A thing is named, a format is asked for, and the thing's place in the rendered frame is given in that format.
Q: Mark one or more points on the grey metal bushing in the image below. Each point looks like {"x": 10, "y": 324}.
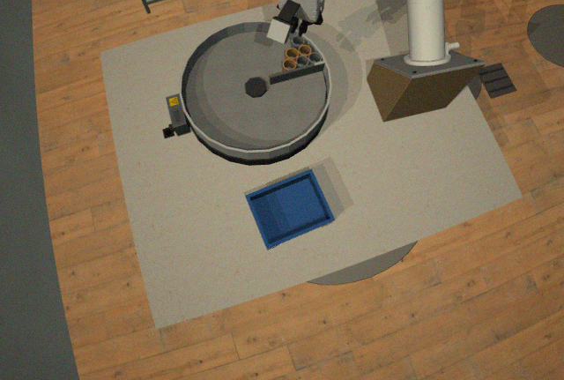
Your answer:
{"x": 297, "y": 40}
{"x": 301, "y": 59}
{"x": 314, "y": 57}

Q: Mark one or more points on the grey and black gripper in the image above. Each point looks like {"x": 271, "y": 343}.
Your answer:
{"x": 309, "y": 11}

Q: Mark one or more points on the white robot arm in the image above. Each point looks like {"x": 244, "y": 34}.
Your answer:
{"x": 426, "y": 31}

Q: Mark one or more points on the bronze bushing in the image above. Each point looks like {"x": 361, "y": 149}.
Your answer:
{"x": 304, "y": 49}
{"x": 292, "y": 52}
{"x": 289, "y": 63}

